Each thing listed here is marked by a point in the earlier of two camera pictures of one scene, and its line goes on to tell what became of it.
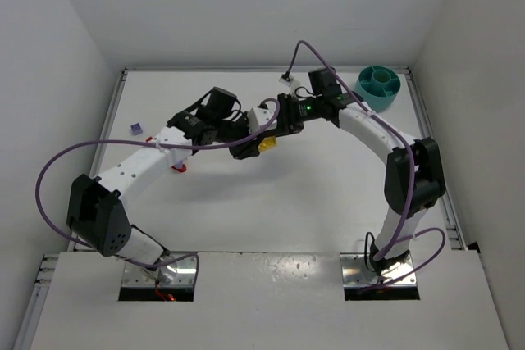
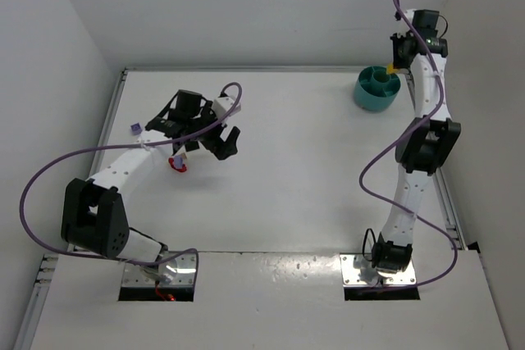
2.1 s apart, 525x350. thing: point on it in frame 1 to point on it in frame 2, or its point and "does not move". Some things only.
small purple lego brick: [136, 129] does not move
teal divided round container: [378, 86] does not move
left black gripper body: [239, 144] to [214, 142]
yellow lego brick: [268, 143] to [390, 70]
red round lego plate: [183, 169] does not move
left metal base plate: [137, 276] does not move
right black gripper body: [283, 124] to [399, 60]
